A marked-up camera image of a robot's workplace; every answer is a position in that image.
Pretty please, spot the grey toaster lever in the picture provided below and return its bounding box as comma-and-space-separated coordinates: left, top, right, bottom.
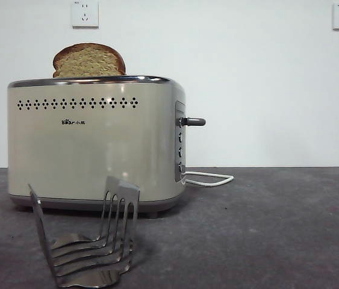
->
179, 116, 207, 128

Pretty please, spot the bread slice with brown crust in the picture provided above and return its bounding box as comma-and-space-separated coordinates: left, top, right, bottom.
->
52, 43, 127, 79

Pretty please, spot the cream stainless steel toaster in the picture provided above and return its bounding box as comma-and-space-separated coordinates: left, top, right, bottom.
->
7, 74, 187, 218

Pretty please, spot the shiny metal toast rack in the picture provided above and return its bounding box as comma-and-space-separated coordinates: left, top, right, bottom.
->
27, 175, 141, 287

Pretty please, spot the white power cable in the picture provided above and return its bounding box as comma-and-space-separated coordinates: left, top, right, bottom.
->
183, 170, 235, 187

